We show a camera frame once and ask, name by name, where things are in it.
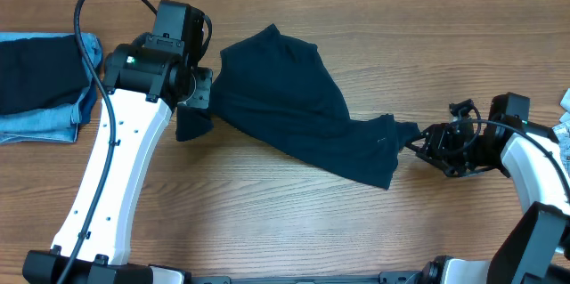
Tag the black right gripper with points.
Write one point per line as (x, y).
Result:
(439, 150)

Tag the dark navy t-shirt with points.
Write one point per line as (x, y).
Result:
(276, 89)

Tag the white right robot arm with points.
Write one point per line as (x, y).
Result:
(526, 153)

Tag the grey white crumpled cloth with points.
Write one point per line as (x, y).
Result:
(562, 131)

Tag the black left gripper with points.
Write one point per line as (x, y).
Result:
(201, 86)

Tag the folded dark navy garment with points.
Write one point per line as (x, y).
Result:
(40, 73)

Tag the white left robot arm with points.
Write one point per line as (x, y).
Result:
(147, 82)

